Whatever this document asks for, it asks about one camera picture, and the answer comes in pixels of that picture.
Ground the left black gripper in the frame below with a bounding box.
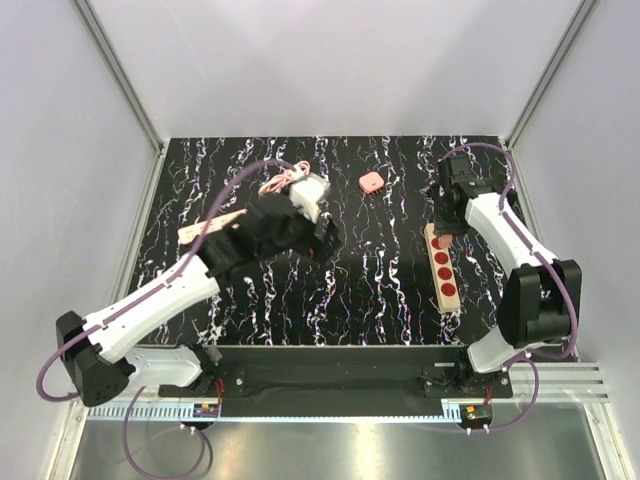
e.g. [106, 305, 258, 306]
[259, 200, 342, 266]

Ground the pink plug adapter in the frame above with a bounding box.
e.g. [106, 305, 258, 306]
[438, 235, 453, 249]

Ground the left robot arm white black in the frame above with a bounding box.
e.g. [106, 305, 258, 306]
[56, 184, 339, 407]

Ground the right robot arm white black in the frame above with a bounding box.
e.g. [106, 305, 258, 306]
[430, 147, 582, 397]

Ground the wooden red socket power strip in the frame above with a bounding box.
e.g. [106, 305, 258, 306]
[424, 223, 461, 313]

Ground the pink square charger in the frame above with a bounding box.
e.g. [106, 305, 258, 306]
[358, 171, 385, 195]

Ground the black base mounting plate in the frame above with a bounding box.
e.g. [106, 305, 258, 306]
[157, 344, 513, 406]

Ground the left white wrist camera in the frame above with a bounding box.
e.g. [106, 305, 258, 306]
[288, 173, 331, 224]

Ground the pink coiled cord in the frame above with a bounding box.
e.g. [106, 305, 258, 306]
[257, 159, 312, 198]

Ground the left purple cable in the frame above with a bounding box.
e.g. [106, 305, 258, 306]
[37, 159, 301, 474]

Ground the purple cable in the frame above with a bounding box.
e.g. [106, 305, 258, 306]
[37, 159, 301, 474]
[437, 142, 582, 434]

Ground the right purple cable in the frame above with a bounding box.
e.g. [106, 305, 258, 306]
[437, 142, 582, 434]

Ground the grey slotted cable duct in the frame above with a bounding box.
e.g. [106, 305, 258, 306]
[88, 402, 219, 422]

